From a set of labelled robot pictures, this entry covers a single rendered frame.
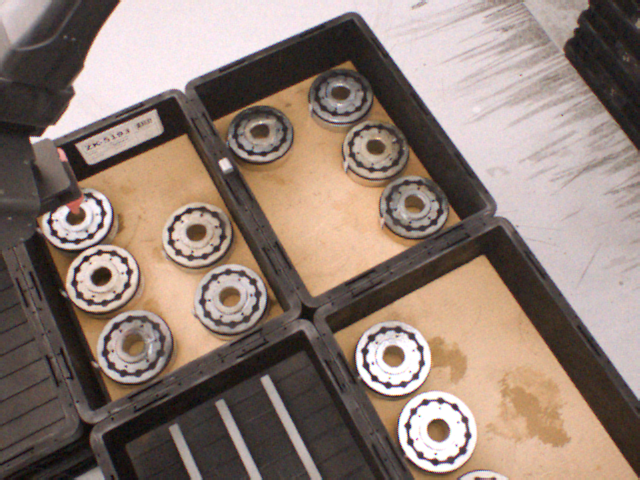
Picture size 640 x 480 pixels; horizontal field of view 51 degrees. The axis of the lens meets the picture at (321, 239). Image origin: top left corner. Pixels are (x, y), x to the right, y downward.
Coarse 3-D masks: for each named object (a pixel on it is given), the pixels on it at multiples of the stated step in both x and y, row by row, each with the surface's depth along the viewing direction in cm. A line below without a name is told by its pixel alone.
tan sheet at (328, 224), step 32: (288, 96) 110; (224, 128) 108; (320, 128) 108; (288, 160) 106; (320, 160) 106; (416, 160) 106; (256, 192) 103; (288, 192) 103; (320, 192) 103; (352, 192) 103; (288, 224) 101; (320, 224) 101; (352, 224) 101; (448, 224) 101; (320, 256) 99; (352, 256) 99; (384, 256) 99; (320, 288) 97
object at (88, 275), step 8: (96, 264) 95; (104, 264) 95; (112, 264) 95; (88, 272) 94; (112, 272) 94; (88, 280) 94; (112, 280) 94; (88, 288) 93; (96, 288) 93; (104, 288) 93; (112, 288) 94
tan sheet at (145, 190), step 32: (128, 160) 106; (160, 160) 106; (192, 160) 106; (128, 192) 103; (160, 192) 103; (192, 192) 103; (128, 224) 101; (160, 224) 101; (64, 256) 99; (160, 256) 99; (160, 288) 97; (192, 288) 97; (96, 320) 95; (192, 320) 95; (96, 352) 94; (192, 352) 94
